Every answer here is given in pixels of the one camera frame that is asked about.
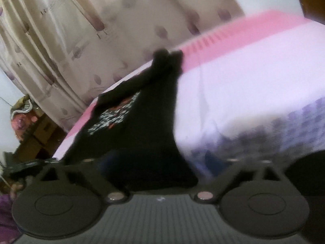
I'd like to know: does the black printed small garment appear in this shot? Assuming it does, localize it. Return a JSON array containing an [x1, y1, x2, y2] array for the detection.
[[62, 49, 198, 192]]

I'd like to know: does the brown wooden side table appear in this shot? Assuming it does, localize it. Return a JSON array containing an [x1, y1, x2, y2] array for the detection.
[[12, 114, 67, 162]]

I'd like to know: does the pink floral bag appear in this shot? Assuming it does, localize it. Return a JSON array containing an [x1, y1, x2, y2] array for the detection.
[[10, 95, 39, 142]]

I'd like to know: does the beige leaf-print curtain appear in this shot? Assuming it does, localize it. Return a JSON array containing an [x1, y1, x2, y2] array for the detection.
[[1, 0, 244, 130]]

